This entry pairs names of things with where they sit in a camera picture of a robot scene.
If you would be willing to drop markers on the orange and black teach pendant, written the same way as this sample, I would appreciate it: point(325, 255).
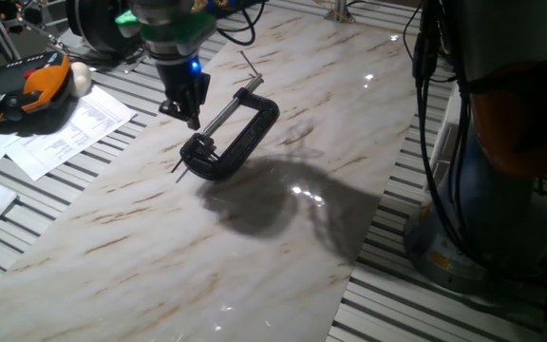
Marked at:
point(41, 85)

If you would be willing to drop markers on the black clock movement box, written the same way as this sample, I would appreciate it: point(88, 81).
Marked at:
point(197, 149)

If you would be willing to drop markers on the white marble pattern sheet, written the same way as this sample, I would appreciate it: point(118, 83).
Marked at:
point(159, 261)

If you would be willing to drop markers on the black metal C-clamp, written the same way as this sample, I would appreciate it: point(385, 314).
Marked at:
point(250, 138)

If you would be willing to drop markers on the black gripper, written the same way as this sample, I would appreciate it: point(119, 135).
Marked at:
point(181, 83)

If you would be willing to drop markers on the short black clock hand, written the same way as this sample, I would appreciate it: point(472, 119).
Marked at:
point(177, 166)

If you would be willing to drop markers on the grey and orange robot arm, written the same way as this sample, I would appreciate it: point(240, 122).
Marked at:
point(492, 38)

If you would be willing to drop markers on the slim metal stand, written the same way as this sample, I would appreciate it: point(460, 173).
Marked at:
point(45, 31)

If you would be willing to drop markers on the blue cloth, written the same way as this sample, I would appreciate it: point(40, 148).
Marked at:
point(228, 4)

